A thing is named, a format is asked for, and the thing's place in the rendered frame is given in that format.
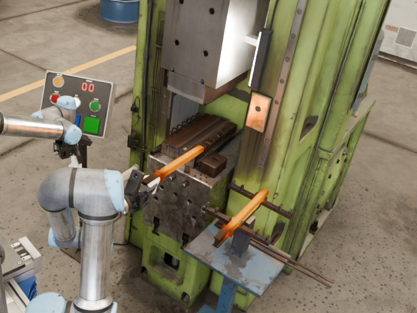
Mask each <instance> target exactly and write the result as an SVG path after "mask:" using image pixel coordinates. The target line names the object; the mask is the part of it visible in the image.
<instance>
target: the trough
mask: <svg viewBox="0 0 417 313"><path fill-rule="evenodd" d="M225 121H226V120H224V119H220V120H218V121H216V122H215V123H214V124H212V125H211V126H210V127H208V128H206V129H205V130H204V131H202V132H201V133H199V134H198V135H196V136H195V137H194V138H192V139H190V140H189V141H188V142H186V143H185V144H184V145H182V146H180V147H179V149H180V150H182V151H183V152H185V150H184V149H183V148H189V147H190V146H191V145H193V144H195V143H196V142H197V141H199V140H200V139H201V138H203V137H204V136H206V135H207V134H208V133H210V132H211V131H213V130H214V129H216V128H217V127H218V126H219V125H221V124H223V123H224V122H225Z"/></svg>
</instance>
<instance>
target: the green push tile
mask: <svg viewBox="0 0 417 313"><path fill-rule="evenodd" d="M100 121H101V120H100V119H97V118H93V117H87V116H86V117H85V121H84V128H83V131H84V132H90V133H94V134H98V132H99V125H100Z"/></svg>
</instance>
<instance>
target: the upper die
mask: <svg viewBox="0 0 417 313"><path fill-rule="evenodd" d="M247 74H248V70H247V71H245V72H244V73H242V74H240V75H239V76H237V77H236V78H233V79H232V80H230V81H229V82H227V83H225V84H223V85H222V86H220V87H219V88H217V89H213V88H211V87H209V86H206V85H204V82H202V83H199V82H196V81H194V80H192V79H189V78H186V77H185V76H182V75H179V74H177V73H175V72H174V70H172V71H169V76H168V88H167V90H170V91H172V92H174V93H176V94H179V95H181V96H184V97H186V98H188V99H191V100H193V101H195V102H198V103H200V104H205V103H206V102H208V101H209V100H211V99H213V98H215V97H216V96H218V95H219V94H221V93H223V92H224V91H226V90H227V89H230V88H231V87H232V86H234V85H236V84H238V83H239V82H240V81H243V80H244V79H246V78H247Z"/></svg>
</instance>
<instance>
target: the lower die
mask: <svg viewBox="0 0 417 313"><path fill-rule="evenodd" d="M220 119H224V120H226V121H225V122H224V123H223V124H221V125H219V126H218V127H217V128H216V129H214V130H213V131H211V132H210V133H208V134H207V135H206V136H204V137H203V138H201V139H200V140H199V141H197V142H196V143H195V144H193V145H191V146H190V147H189V148H187V149H186V150H185V152H183V151H182V150H180V149H179V147H180V146H182V145H184V144H185V143H186V142H188V141H189V140H190V139H192V138H194V137H195V136H196V135H198V134H199V133H201V132H202V131H204V130H205V129H206V128H208V127H210V126H211V125H212V124H214V123H215V122H216V121H218V120H220ZM236 127H237V124H235V123H232V122H230V120H229V119H226V118H224V117H218V116H215V115H212V116H211V115H210V114H207V113H206V114H204V115H203V116H202V118H200V117H199V118H198V119H197V121H196V120H195V121H193V123H192V125H191V123H190V124H189V125H188V127H187V126H186V127H184V128H183V130H182V129H181V130H180V131H178V134H177V133H175V134H173V137H171V136H170V137H169V138H167V139H166V140H164V141H162V142H161V153H162V154H164V155H166V156H168V157H170V158H172V159H174V157H175V159H177V158H179V157H180V156H182V155H183V154H185V153H187V152H188V151H190V150H192V149H193V148H195V147H196V146H198V145H204V146H205V147H206V151H205V153H207V152H208V150H209V144H208V143H205V144H204V142H206V141H208V142H209V143H210V145H211V146H210V149H212V148H213V145H214V141H213V140H212V139H210V140H209V138H214V139H215V146H216V145H217V143H218V136H219V137H220V142H221V141H222V139H223V134H222V133H221V132H220V133H219V134H218V132H219V131H222V132H223V133H224V135H225V136H224V139H225V138H226V136H227V130H226V129H228V131H229V133H228V136H229V135H233V134H234V133H235V132H236ZM223 128H226V129H224V130H223ZM215 134H217V135H218V136H215V137H213V136H214V135H215ZM175 159H174V160H175ZM198 159H199V155H197V156H196V157H194V158H193V159H191V160H190V161H188V162H187V163H185V165H186V166H191V168H193V169H194V168H195V167H196V166H197V165H196V164H195V162H196V160H198Z"/></svg>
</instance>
